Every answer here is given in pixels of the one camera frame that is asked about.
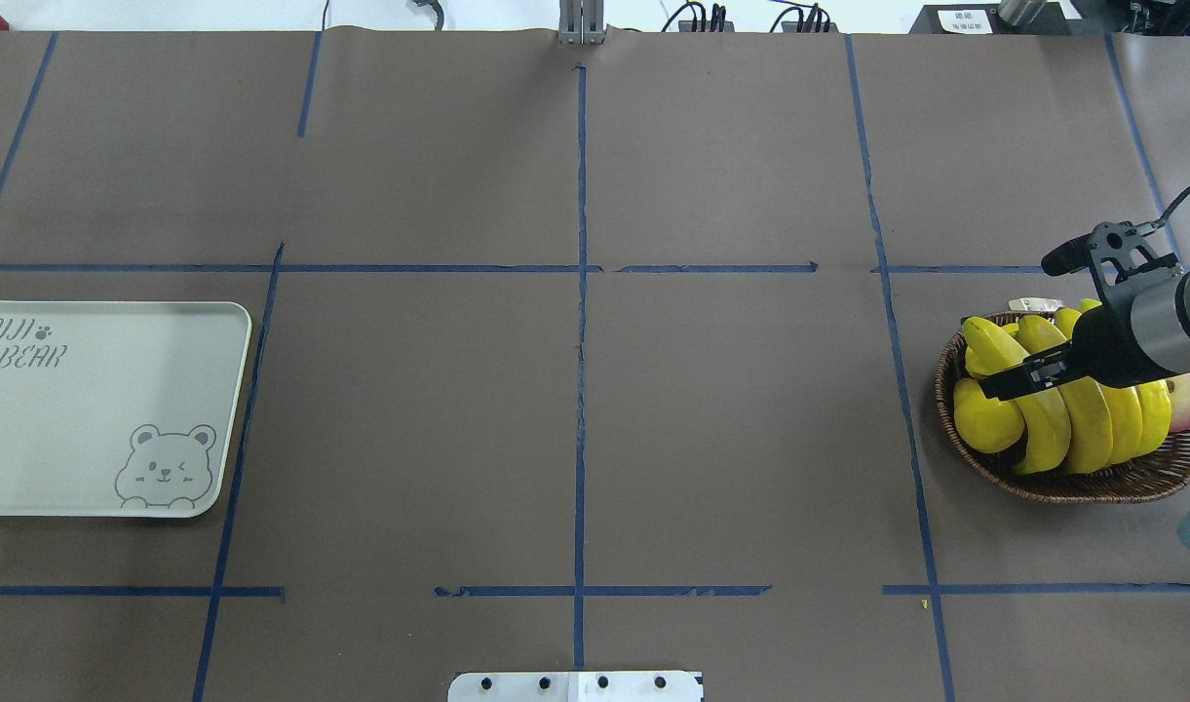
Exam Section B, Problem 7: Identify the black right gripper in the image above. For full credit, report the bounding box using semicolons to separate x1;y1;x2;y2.
979;305;1155;401

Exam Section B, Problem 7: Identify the yellow banana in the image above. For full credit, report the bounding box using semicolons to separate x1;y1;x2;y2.
1016;314;1114;475
963;316;1071;475
1056;307;1144;466
1077;297;1172;457

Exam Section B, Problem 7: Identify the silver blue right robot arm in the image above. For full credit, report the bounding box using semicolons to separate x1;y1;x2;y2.
981;267;1190;400

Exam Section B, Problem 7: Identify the brown wicker basket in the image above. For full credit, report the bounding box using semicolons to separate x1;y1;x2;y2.
934;311;1190;504

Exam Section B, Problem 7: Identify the paper price tag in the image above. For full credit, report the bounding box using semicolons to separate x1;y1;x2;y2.
1006;297;1065;314

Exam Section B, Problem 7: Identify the yellow lemon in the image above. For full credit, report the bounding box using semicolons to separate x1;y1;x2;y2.
952;377;1026;455

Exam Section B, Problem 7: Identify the white bear print tray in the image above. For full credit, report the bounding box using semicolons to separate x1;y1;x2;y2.
0;299;252;519

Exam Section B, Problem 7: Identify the aluminium frame post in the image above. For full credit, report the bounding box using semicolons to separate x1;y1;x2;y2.
557;0;607;46

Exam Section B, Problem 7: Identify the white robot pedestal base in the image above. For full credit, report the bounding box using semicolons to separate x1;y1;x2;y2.
446;670;706;701

